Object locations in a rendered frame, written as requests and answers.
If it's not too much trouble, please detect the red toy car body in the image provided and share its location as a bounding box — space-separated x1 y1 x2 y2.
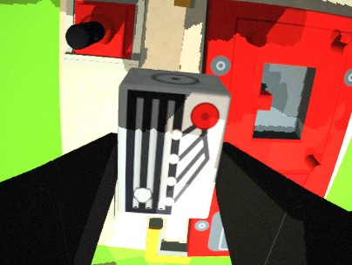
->
186 0 352 258

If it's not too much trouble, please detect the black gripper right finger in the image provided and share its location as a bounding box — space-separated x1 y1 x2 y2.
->
215 142 352 265

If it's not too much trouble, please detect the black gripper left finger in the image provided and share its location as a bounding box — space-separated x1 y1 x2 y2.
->
0 132 118 265

